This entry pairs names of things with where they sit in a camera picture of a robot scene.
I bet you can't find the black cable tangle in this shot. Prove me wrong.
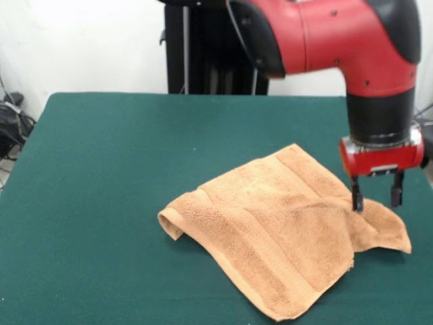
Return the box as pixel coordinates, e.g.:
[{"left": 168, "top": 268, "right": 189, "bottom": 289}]
[{"left": 0, "top": 101, "right": 37, "bottom": 160}]

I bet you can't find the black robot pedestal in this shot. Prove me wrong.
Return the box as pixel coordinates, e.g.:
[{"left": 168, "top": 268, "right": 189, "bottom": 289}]
[{"left": 157, "top": 0, "right": 271, "bottom": 95}]

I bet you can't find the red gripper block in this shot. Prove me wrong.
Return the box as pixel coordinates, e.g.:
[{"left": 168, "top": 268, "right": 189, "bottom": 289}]
[{"left": 339, "top": 127, "right": 426, "bottom": 213}]

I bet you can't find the tan terry towel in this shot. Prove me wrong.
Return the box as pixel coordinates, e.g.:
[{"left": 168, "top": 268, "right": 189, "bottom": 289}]
[{"left": 158, "top": 143, "right": 413, "bottom": 323}]

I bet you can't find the dark green table cloth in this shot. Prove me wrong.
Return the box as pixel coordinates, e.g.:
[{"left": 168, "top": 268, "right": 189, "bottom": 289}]
[{"left": 0, "top": 91, "right": 433, "bottom": 325}]

